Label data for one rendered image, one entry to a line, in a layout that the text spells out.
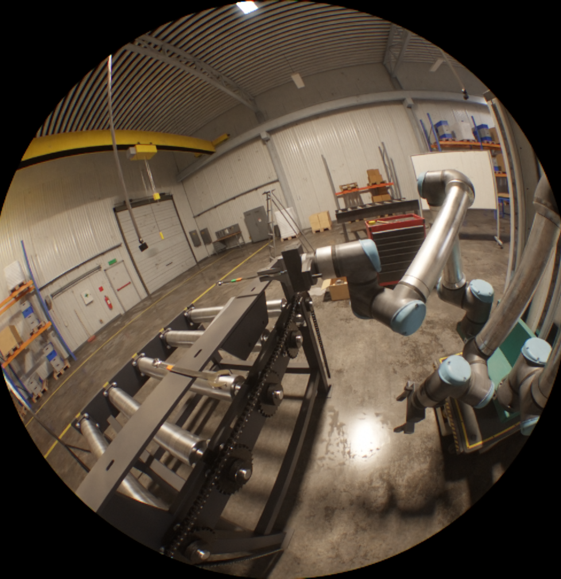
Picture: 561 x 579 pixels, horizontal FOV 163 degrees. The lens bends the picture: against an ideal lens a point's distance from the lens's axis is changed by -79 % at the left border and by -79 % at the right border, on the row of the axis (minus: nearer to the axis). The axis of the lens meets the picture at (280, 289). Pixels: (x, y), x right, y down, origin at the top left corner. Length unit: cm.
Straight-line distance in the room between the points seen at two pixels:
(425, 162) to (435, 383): 442
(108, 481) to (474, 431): 135
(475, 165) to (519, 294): 431
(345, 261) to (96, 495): 73
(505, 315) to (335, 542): 131
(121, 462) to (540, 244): 93
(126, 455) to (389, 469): 131
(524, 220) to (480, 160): 387
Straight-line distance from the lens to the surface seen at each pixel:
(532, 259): 61
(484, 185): 487
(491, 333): 68
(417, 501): 144
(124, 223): 1091
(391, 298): 49
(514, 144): 106
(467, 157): 482
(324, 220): 837
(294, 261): 54
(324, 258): 51
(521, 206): 104
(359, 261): 50
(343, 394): 167
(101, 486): 45
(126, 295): 1006
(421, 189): 89
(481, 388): 65
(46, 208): 1054
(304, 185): 1053
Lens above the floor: 140
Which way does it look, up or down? 22 degrees down
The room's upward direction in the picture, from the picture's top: 19 degrees counter-clockwise
